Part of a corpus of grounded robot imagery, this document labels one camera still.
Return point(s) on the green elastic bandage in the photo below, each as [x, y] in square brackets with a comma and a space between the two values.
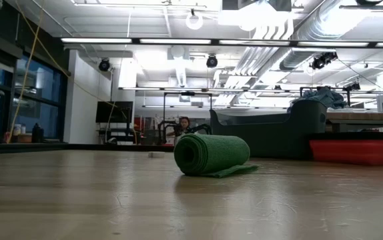
[218, 153]

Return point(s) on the background black robot arm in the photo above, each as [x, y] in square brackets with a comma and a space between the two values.
[203, 127]
[165, 126]

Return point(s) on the person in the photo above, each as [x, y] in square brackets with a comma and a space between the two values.
[185, 124]

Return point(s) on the small white block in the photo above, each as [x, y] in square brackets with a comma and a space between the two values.
[156, 154]

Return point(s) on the black monitor on stand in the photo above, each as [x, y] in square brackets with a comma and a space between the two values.
[114, 112]

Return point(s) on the long ceiling light strip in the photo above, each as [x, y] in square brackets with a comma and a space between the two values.
[178, 41]

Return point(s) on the dark green plastic bin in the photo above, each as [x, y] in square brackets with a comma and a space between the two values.
[278, 140]

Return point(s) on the blue cloth pile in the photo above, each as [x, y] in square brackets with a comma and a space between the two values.
[325, 96]

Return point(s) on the black bottle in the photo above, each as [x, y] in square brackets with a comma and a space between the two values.
[37, 133]

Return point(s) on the red basin with black rim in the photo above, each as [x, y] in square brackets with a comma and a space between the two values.
[355, 151]

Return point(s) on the white bottle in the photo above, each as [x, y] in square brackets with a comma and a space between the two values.
[17, 130]
[23, 129]

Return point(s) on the orange container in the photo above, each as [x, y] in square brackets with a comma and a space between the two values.
[23, 138]

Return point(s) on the wooden workbench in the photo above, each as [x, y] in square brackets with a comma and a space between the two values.
[365, 116]

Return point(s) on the black metal frame stand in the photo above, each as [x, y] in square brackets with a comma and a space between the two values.
[164, 116]

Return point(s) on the black ceiling camera cluster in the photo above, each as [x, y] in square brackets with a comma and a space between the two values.
[323, 60]

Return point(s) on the silver ventilation duct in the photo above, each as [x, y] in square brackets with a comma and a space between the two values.
[318, 30]

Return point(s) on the black table edge rail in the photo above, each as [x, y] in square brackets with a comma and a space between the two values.
[28, 147]

